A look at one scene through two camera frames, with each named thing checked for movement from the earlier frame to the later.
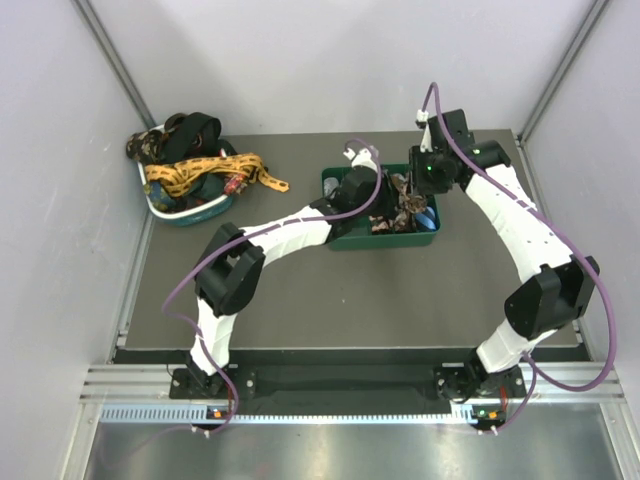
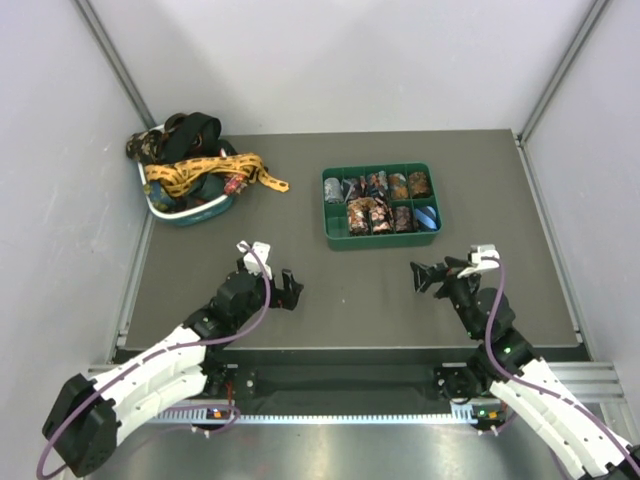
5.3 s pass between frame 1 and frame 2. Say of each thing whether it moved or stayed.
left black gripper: moved
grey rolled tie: stayed
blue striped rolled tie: stayed
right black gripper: moved
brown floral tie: moved
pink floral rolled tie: stayed
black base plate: stayed
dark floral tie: stayed
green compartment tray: stayed
